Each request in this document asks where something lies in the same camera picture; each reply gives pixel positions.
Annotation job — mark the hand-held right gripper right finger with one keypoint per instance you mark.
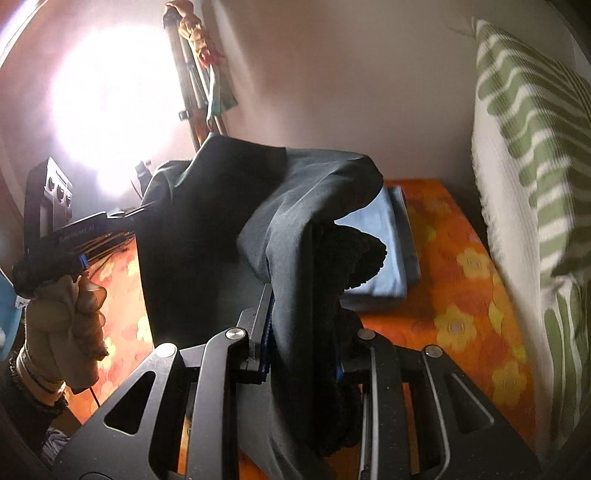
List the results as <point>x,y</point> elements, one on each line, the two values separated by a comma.
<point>369,360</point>

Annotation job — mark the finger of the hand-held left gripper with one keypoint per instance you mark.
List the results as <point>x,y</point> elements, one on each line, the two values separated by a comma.
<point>124,213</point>

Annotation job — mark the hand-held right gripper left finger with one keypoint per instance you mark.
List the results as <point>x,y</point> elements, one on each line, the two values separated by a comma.
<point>261,350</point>

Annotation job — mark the dark grey pants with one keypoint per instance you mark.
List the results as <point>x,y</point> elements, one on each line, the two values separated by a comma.
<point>207,230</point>

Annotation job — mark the person's left forearm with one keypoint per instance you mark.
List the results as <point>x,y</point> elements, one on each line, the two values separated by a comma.
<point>37,383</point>

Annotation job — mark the person's left hand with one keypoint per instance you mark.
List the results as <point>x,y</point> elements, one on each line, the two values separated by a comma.
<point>64,323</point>

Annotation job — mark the small black tripod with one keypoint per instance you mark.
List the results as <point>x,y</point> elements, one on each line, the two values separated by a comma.
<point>142,173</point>

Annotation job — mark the blue chair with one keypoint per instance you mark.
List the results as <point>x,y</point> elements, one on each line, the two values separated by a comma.
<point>7,300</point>

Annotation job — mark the orange floral bed cover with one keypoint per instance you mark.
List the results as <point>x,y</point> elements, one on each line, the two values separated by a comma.
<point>461,300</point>

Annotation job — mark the teal cloth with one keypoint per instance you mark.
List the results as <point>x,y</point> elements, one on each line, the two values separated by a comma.
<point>220,94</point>

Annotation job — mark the tall folded tripod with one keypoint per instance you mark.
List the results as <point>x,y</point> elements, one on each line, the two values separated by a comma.
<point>182,60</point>

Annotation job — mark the orange patterned cloth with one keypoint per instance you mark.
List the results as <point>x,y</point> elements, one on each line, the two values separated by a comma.
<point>196,32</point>

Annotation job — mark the person's striped clothing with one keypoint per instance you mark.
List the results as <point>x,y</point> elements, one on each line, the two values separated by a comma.
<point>55,445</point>

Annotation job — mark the green striped white blanket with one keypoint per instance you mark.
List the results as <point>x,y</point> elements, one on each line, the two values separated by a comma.
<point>517,115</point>

